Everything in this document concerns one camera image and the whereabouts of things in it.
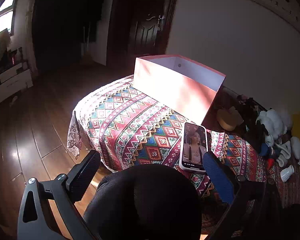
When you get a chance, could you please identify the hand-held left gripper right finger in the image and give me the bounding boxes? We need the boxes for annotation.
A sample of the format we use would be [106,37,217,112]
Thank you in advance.
[202,151,286,240]

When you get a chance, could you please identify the white low cabinet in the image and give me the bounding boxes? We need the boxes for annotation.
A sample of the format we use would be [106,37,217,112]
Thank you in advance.
[0,62,33,110]

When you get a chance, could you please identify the pink cardboard box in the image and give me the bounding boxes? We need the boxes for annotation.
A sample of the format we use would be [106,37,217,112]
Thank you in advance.
[133,54,227,130]

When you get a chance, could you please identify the dark cloth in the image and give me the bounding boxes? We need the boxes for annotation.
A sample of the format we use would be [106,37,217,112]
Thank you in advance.
[83,164,203,240]

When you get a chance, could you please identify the white plush toy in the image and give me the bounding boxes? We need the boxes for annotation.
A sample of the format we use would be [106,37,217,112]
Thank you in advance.
[256,109,292,140]

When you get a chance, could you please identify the white ribbed cup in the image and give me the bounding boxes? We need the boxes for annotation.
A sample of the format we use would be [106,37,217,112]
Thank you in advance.
[280,165,295,182]

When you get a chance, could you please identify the tan round object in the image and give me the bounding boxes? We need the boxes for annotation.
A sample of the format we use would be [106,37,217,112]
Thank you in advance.
[216,107,244,132]

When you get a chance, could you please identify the white fabric glove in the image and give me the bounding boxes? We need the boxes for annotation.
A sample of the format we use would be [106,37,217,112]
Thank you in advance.
[291,136,300,167]
[276,141,292,166]

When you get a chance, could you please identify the smartphone in white case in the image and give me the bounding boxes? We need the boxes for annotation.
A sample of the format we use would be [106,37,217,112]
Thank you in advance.
[179,121,208,173]

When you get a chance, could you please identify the patterned red tablecloth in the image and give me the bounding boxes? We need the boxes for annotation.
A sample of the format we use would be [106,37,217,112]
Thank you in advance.
[72,75,300,235]

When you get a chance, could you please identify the dark red wooden door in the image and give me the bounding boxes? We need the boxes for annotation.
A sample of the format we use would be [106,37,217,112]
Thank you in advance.
[127,0,175,55]

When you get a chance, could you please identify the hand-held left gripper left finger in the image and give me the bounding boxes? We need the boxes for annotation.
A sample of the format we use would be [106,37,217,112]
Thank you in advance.
[17,149,101,240]

